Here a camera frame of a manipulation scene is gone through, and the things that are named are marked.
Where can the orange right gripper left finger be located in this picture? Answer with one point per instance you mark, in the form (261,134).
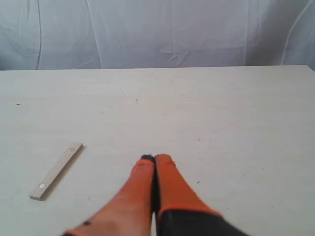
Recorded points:
(129,212)

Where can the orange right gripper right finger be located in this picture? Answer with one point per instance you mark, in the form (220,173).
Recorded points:
(181,212)

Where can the wood stick with magnets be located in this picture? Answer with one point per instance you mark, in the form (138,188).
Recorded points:
(41,192)

